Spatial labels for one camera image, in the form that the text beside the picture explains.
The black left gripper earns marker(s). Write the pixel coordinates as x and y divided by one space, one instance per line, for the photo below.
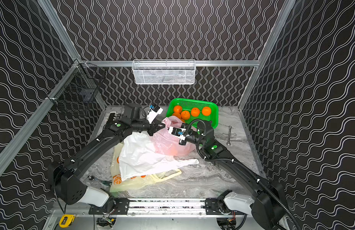
151 128

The pink plastic bag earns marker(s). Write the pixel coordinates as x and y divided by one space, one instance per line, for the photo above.
168 144

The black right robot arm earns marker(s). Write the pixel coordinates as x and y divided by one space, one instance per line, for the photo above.
270 203

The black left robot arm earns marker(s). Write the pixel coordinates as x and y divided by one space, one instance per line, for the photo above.
65 177

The orange centre bottom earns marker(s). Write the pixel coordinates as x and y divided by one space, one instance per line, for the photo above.
185 115

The large orange middle right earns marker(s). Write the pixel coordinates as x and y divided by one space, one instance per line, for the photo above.
195 112

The large orange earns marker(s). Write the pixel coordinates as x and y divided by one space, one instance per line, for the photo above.
206 111
195 112

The orange far left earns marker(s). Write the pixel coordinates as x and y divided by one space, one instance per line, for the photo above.
178 115

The green plastic basket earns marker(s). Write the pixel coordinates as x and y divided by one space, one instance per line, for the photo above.
188 104

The large orange top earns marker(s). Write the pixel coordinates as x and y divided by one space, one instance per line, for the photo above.
206 111

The orange top centre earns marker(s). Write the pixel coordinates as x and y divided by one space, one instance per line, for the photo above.
177 109

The white plastic bag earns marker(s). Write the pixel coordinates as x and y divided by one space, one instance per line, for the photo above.
138 158

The silver wrench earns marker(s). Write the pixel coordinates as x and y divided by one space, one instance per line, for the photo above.
228 143

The yellow bag with orange print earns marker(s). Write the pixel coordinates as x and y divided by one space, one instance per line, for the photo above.
138 182

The yellow tape measure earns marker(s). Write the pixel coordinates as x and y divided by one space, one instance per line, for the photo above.
66 220

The white wire mesh basket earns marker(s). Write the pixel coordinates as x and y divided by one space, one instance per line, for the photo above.
164 71

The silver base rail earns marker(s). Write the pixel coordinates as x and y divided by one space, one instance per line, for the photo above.
166 207

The black wire basket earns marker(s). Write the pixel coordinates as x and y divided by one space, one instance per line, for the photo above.
81 91

